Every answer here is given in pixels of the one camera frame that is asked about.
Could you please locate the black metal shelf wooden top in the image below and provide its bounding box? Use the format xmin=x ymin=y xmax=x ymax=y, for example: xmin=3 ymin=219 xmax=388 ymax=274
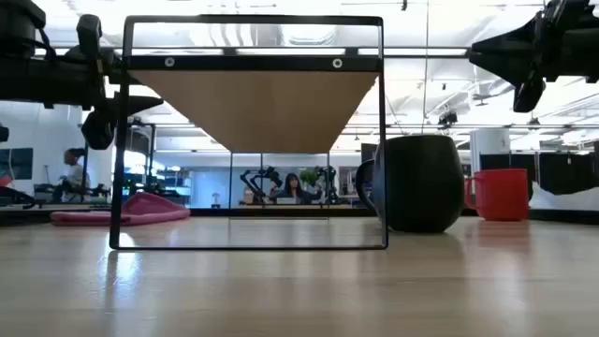
xmin=109 ymin=14 xmax=389 ymax=251

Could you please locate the red mug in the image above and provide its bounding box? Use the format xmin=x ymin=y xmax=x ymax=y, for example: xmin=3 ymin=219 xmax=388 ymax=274
xmin=463 ymin=168 xmax=531 ymax=222

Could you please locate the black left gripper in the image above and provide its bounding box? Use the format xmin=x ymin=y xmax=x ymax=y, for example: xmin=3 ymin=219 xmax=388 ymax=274
xmin=64 ymin=44 xmax=166 ymax=152

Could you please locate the person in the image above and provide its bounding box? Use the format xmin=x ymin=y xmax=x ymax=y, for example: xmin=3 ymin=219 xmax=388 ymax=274
xmin=270 ymin=172 xmax=325 ymax=206
xmin=51 ymin=147 xmax=93 ymax=203

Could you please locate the black partition wall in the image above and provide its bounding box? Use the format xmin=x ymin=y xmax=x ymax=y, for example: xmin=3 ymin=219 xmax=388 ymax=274
xmin=479 ymin=151 xmax=599 ymax=197

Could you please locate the white column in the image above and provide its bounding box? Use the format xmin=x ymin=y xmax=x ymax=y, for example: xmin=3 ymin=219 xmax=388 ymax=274
xmin=469 ymin=127 xmax=512 ymax=172

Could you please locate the black aluminium table frame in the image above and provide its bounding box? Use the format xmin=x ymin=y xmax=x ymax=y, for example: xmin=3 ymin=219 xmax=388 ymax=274
xmin=0 ymin=206 xmax=599 ymax=222

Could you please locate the dark brown mug yellow inside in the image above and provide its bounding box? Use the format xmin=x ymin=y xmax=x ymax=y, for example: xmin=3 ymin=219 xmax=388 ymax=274
xmin=355 ymin=134 xmax=466 ymax=234

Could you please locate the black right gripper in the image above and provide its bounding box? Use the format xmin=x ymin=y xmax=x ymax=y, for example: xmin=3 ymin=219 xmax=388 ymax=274
xmin=469 ymin=15 xmax=599 ymax=114

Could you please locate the black overhead beam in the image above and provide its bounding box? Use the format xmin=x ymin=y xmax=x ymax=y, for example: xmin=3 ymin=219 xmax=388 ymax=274
xmin=35 ymin=45 xmax=474 ymax=60

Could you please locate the dark wall picture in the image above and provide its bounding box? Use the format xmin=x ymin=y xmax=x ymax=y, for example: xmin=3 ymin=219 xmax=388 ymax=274
xmin=0 ymin=147 xmax=35 ymax=182

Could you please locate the purple pink cloth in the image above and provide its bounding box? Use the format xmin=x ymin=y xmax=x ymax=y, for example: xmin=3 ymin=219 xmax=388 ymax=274
xmin=50 ymin=191 xmax=192 ymax=227

